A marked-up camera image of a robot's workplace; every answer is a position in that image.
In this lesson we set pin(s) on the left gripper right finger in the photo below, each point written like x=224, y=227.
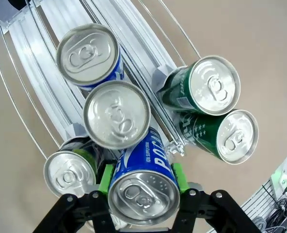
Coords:
x=218, y=213

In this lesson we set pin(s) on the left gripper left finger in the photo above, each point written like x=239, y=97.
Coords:
x=68, y=213

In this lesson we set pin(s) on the blue Pocari Sweat can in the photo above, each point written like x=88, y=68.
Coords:
x=116, y=114
x=87, y=53
x=143, y=194

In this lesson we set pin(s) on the black Pepsi beverage can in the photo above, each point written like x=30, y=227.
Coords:
x=68, y=174

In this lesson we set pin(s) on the green Chilsung cider can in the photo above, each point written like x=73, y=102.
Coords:
x=213, y=85
x=238, y=136

